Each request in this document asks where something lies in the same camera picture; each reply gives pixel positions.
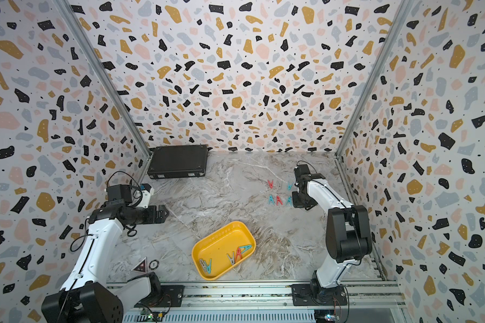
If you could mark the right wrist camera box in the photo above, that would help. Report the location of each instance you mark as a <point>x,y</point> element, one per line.
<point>303,173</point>

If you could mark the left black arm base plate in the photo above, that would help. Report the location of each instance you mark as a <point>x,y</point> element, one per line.
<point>170,296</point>

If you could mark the round black sticker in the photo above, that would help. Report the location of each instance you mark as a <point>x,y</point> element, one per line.
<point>153,265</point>

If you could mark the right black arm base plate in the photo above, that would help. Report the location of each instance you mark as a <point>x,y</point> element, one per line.
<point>313,295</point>

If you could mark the aluminium corner post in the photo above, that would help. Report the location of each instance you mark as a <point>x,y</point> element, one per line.
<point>67,13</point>
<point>397,23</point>

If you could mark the triangular warning sticker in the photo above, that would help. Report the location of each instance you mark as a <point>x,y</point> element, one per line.
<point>141,267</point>

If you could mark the black flat case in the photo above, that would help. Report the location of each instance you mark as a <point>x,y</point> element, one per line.
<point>178,161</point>

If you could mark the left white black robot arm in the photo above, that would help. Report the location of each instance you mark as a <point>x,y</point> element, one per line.
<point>84,297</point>

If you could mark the yellow plastic storage box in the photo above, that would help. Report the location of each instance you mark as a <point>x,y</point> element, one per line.
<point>217,245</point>

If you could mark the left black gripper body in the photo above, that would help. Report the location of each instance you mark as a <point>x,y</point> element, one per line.
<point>149,217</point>

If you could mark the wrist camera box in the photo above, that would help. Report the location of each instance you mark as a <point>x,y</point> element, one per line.
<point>303,173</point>
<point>146,194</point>

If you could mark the left aluminium corner post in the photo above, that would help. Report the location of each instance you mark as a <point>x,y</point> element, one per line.
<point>67,13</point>

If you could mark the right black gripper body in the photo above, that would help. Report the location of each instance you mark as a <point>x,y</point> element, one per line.
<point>300,201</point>

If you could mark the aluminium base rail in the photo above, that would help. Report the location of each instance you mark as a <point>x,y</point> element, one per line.
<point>271,301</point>

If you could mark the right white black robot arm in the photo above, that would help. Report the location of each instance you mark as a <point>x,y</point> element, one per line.
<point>347,235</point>

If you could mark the grey clothespin in box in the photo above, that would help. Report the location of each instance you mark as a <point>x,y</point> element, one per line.
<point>231,258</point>

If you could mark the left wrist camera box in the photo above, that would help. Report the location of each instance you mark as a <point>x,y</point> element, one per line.
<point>146,194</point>

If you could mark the right aluminium corner post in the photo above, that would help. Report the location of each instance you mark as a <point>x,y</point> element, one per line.
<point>397,23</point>

